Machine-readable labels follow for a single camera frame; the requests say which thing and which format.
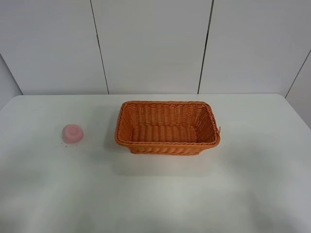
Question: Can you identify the pink peach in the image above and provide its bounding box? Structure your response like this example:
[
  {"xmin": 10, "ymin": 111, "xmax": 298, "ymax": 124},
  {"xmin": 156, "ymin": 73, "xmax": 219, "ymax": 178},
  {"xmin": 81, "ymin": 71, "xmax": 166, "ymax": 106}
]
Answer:
[{"xmin": 62, "ymin": 124, "xmax": 84, "ymax": 144}]

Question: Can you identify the orange woven basket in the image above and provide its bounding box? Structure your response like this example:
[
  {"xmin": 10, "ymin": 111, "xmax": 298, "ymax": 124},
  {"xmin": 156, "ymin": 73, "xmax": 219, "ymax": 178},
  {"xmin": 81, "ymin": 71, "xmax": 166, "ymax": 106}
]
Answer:
[{"xmin": 115, "ymin": 100, "xmax": 221, "ymax": 155}]

